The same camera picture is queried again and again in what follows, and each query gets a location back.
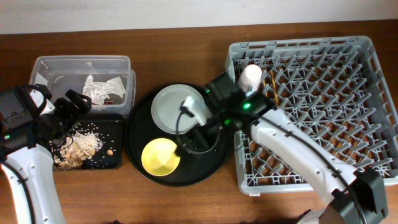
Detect white napkin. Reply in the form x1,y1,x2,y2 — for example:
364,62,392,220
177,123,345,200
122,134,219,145
83,75,126,105

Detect gold snack wrapper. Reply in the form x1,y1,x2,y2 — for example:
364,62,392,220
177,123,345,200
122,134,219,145
103,100,114,105

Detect pink cup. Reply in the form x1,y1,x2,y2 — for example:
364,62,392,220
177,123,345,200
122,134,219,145
238,64,262,93

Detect food scraps and rice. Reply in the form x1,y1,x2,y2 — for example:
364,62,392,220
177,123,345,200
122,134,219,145
52,123,116,170

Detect grey plate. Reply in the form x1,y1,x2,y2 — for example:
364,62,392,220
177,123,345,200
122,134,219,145
151,84,205,134

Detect yellow bowl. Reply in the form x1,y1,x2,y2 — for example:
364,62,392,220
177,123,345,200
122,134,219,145
141,138,181,177

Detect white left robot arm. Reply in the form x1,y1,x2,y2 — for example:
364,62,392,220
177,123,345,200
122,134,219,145
1,84,91,223

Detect grey dishwasher rack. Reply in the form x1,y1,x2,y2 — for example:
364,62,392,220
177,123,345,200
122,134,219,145
225,36,397,185

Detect clear plastic bin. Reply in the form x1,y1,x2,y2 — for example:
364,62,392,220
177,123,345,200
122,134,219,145
29,55,136,117

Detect black rectangular tray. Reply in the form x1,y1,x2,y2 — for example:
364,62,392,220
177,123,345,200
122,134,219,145
49,113,124,171

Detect white label on bin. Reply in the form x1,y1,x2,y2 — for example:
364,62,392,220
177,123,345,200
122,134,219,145
34,73,48,86

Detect round black tray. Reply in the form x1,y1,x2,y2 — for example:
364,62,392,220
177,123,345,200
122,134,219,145
124,86,233,187

